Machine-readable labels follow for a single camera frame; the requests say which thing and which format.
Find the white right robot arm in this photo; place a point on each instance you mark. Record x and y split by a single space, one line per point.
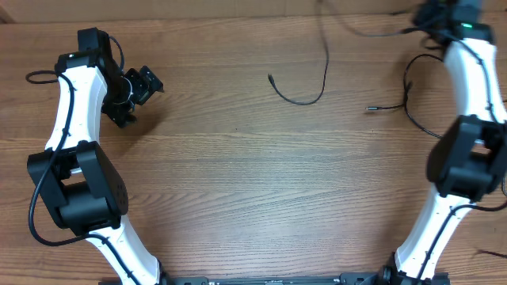
469 160

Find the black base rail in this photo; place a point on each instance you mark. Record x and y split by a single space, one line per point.
350 278

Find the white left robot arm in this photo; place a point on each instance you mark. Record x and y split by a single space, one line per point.
79 195

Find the brown cardboard wall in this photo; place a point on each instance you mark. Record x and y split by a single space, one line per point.
54 11

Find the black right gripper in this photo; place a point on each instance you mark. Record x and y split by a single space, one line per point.
422 17

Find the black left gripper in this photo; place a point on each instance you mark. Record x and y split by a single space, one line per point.
145 89

